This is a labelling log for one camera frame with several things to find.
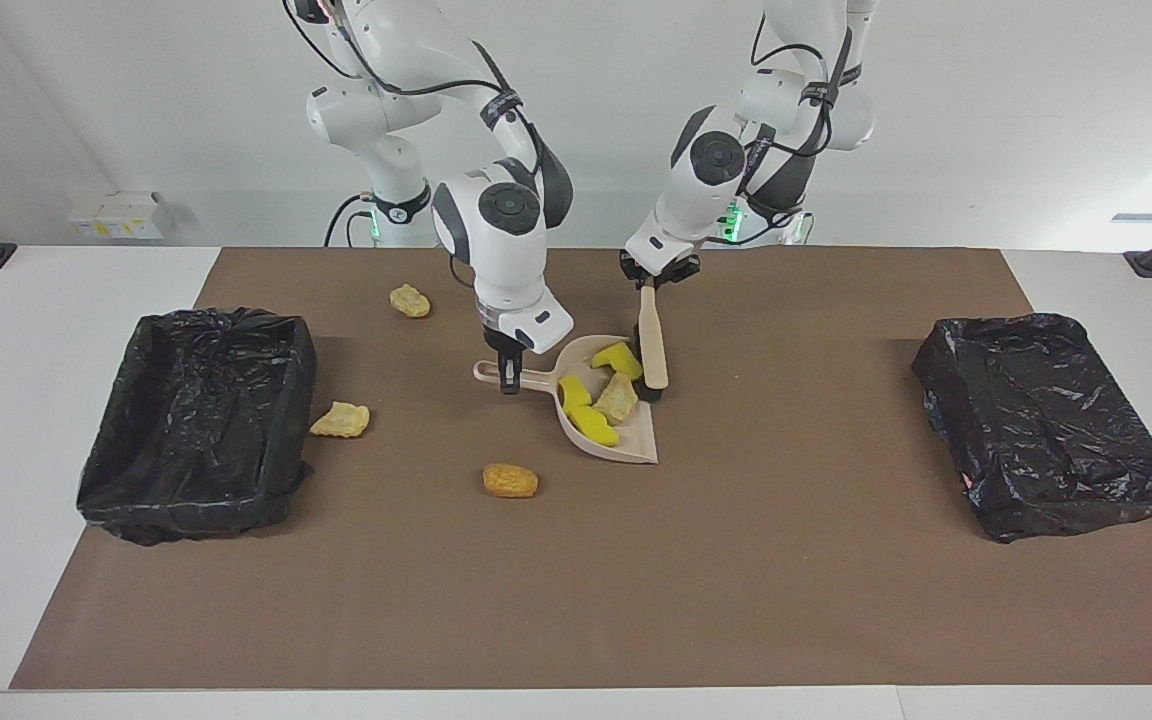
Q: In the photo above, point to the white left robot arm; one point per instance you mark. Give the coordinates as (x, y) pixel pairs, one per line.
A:
(711, 170)

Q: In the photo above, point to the beige plastic dustpan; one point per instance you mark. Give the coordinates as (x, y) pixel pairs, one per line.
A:
(639, 440)

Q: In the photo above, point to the orange-brown nugget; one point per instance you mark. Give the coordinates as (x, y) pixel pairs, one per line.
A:
(510, 481)

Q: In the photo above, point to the black bag lined bin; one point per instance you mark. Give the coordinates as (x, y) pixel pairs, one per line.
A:
(196, 420)
(1046, 430)

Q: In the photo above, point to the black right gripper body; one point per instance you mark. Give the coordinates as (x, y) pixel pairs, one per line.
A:
(508, 358)

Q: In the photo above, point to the brown table mat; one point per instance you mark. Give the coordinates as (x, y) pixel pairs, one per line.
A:
(536, 620)

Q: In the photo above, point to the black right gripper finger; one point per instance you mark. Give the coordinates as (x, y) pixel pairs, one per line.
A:
(510, 382)

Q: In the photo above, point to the pale cream chip piece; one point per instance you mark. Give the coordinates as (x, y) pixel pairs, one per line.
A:
(341, 420)

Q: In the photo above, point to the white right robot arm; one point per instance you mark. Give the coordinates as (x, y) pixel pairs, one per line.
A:
(506, 240)

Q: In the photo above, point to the white wall socket boxes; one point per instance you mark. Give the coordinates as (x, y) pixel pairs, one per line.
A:
(116, 215)

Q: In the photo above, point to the golden crinkled chip piece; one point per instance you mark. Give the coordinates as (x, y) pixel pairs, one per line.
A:
(409, 301)

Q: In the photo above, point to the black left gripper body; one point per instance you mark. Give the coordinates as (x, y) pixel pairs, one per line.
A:
(656, 275)

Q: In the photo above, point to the beige brush with black bristles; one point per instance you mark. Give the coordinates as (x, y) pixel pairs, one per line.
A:
(653, 340)

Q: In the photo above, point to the notched yellow sponge piece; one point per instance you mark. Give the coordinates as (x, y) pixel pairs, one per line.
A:
(618, 360)

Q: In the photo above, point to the small yellow sponge piece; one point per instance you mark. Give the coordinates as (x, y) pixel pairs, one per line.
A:
(574, 390)

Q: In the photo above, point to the beige stone-like chunk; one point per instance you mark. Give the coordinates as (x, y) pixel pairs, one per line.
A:
(619, 400)

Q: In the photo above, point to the large yellow sponge piece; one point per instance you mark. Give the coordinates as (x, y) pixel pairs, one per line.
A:
(594, 427)

